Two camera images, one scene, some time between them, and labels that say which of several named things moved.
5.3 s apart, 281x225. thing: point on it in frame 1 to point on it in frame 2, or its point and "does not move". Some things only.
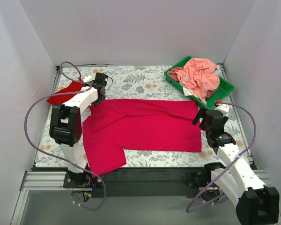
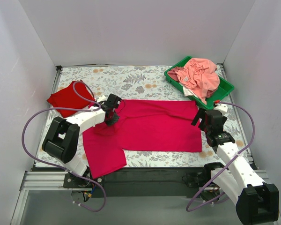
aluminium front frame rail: [57, 181] does not move
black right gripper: [205, 119] does not move
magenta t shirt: [112, 126] does not move
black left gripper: [100, 94] to [112, 116]
